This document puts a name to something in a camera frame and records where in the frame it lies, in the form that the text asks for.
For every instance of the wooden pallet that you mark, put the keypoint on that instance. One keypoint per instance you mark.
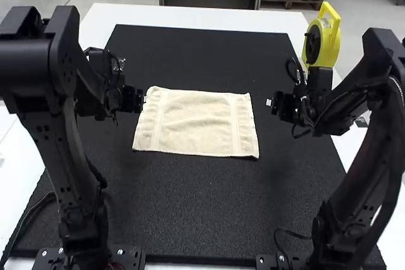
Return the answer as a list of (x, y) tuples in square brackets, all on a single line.
[(294, 2)]

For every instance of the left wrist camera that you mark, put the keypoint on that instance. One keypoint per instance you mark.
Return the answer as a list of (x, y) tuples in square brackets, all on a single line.
[(99, 59)]

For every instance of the pale towel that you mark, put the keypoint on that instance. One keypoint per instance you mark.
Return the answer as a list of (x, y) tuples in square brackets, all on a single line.
[(196, 121)]

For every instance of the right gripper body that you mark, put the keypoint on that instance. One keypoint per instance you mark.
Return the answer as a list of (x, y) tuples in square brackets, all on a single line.
[(284, 107)]

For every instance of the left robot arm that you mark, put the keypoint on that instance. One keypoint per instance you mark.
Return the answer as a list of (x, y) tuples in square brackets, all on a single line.
[(66, 131)]

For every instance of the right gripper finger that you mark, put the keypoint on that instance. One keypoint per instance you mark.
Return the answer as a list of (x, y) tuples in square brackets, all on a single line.
[(268, 102)]

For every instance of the black mat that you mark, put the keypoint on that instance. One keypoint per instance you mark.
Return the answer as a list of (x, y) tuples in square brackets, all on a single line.
[(202, 200)]

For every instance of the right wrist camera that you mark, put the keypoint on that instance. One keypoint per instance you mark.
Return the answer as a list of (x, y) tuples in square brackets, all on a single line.
[(321, 78)]

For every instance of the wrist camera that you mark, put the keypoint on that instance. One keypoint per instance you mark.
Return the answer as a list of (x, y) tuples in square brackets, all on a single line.
[(321, 78), (99, 59)]

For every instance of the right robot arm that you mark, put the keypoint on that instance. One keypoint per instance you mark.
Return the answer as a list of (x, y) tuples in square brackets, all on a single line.
[(373, 99)]

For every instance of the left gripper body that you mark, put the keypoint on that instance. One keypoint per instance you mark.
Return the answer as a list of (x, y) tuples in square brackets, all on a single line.
[(131, 99)]

